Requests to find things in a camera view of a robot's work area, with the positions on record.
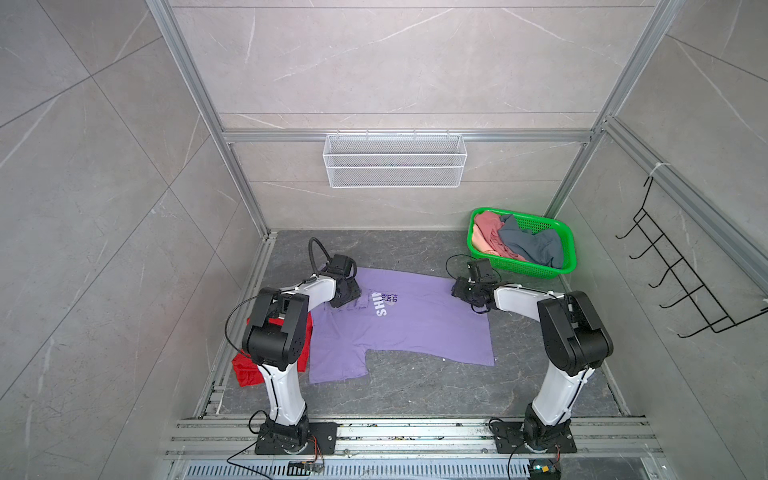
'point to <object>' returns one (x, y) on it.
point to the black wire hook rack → (718, 319)
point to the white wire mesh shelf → (395, 161)
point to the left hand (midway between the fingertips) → (352, 287)
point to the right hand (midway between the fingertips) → (457, 286)
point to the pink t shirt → (486, 236)
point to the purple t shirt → (397, 313)
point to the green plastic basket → (533, 268)
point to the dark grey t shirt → (544, 244)
